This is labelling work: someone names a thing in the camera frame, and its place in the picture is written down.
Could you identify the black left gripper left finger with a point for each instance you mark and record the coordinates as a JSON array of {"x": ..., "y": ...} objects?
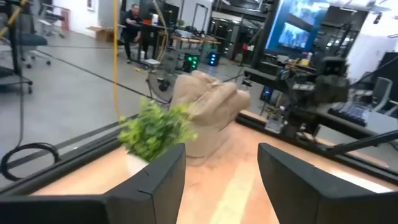
[{"x": 149, "y": 199}]

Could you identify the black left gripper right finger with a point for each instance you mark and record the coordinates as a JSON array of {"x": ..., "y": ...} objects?
[{"x": 298, "y": 199}]

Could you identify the tan cap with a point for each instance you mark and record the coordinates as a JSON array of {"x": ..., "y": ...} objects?
[{"x": 199, "y": 93}]

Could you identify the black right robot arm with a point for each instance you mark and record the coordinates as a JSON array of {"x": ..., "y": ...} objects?
[{"x": 298, "y": 102}]

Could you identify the backlit black keyboard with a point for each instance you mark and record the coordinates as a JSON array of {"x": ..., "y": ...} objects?
[{"x": 351, "y": 113}]

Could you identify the grey office chair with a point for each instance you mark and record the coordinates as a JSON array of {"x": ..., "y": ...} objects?
[{"x": 382, "y": 93}]

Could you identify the grey desk with keyboard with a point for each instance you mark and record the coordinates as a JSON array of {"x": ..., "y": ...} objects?
[{"x": 382, "y": 123}]

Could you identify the small green potted plant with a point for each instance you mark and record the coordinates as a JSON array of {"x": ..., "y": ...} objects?
[{"x": 155, "y": 130}]

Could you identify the black floor fan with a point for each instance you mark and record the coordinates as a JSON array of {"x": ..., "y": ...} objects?
[{"x": 161, "y": 85}]

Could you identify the computer with blue lights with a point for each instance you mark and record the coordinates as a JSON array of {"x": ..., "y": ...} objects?
[{"x": 213, "y": 58}]

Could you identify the computer with green lights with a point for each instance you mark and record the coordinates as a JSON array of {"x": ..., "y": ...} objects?
[{"x": 191, "y": 62}]

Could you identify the cardboard box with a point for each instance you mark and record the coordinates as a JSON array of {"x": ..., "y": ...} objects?
[{"x": 101, "y": 32}]

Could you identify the person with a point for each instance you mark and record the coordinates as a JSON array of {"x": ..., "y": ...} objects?
[{"x": 130, "y": 25}]

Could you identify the black office chair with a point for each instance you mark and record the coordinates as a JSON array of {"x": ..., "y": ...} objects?
[{"x": 12, "y": 62}]

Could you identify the blue office chair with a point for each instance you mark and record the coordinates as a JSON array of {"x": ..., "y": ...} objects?
[{"x": 31, "y": 40}]

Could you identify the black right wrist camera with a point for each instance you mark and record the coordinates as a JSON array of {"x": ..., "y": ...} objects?
[{"x": 332, "y": 66}]

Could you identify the large blue wall screen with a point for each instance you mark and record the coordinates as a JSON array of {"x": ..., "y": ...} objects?
[{"x": 295, "y": 28}]

